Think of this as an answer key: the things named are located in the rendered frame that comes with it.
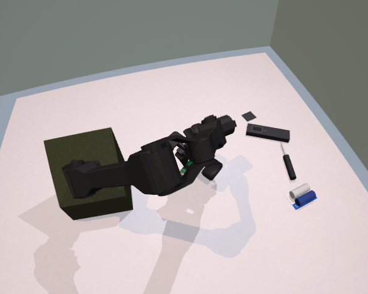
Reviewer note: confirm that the dark grey flat square piece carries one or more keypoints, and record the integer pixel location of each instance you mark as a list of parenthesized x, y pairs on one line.
[(249, 116)]

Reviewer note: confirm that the green cylindrical battery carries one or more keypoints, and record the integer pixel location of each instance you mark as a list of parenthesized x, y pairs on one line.
[(184, 169)]

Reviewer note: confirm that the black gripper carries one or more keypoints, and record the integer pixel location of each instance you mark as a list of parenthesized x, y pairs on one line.
[(183, 154)]

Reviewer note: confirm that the black-handled screwdriver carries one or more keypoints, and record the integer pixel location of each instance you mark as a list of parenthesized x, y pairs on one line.
[(289, 165)]

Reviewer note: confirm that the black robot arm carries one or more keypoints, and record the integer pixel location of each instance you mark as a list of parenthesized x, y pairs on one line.
[(153, 170)]

